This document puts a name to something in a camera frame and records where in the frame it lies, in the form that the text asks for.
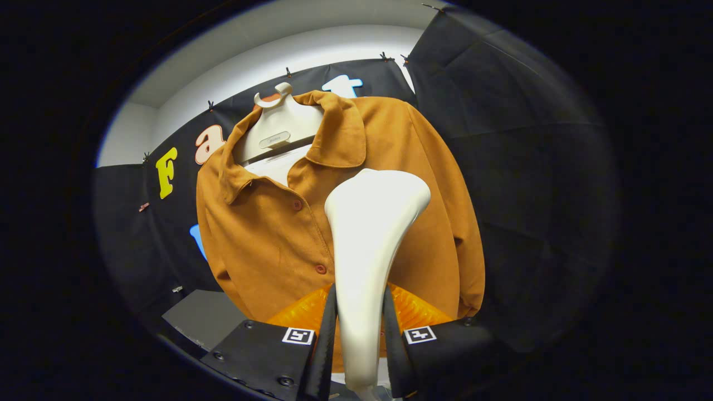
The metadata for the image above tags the white garment steamer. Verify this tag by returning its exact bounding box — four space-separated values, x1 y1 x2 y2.
325 169 431 401

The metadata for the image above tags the white garment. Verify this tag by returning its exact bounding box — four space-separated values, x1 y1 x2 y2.
244 144 312 187

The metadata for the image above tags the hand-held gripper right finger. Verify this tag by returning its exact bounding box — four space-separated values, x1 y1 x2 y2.
383 283 496 399

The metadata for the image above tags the white clothes hanger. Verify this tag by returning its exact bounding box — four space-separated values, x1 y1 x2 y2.
233 82 325 165

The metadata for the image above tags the orange button shirt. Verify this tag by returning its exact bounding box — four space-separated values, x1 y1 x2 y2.
196 91 485 373

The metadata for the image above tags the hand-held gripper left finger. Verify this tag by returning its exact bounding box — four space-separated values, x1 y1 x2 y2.
201 284 339 401

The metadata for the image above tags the grey cabinet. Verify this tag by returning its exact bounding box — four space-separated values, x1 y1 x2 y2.
162 290 248 351

